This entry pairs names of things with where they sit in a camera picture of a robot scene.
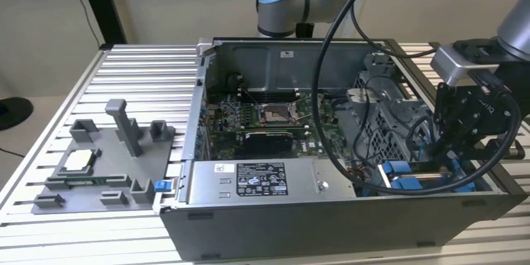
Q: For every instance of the small blue plastic block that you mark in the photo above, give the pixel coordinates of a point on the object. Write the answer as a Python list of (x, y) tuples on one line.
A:
[(162, 185)]

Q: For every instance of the dark grey PC case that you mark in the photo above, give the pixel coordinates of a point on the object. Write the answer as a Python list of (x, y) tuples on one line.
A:
[(310, 231)]

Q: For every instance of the silver power supply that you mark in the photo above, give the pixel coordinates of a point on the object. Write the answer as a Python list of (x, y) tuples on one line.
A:
[(207, 184)]

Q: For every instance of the CPU with silver top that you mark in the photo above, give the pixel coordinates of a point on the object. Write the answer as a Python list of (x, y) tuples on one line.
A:
[(79, 159)]

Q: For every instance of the black round stand foot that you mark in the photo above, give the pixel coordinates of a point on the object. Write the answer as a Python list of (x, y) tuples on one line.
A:
[(14, 113)]

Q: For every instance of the grey parts rack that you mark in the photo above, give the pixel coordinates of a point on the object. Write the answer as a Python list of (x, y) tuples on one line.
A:
[(107, 165)]

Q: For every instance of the metal disk bay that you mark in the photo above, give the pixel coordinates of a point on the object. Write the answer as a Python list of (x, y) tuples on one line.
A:
[(381, 113)]

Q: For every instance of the green motherboard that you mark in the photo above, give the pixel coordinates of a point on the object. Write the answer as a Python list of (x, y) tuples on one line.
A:
[(324, 116)]

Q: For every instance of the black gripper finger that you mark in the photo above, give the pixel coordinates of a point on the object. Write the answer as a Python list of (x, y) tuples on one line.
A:
[(442, 113), (466, 145)]

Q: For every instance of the CPU socket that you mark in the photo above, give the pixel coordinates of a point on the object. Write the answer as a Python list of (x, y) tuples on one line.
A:
[(276, 114)]

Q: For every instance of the hard disk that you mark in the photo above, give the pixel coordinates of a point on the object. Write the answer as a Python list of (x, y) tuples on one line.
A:
[(408, 182), (397, 167)]

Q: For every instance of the black frame post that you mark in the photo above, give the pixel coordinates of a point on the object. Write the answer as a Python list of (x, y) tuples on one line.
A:
[(102, 4)]

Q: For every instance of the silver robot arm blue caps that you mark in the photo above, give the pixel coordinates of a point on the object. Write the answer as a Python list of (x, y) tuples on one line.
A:
[(282, 13)]

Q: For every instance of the black graphics card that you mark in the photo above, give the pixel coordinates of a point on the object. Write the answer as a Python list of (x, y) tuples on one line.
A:
[(269, 144)]

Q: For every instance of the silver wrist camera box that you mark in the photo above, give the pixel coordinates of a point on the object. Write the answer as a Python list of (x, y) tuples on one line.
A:
[(460, 66)]

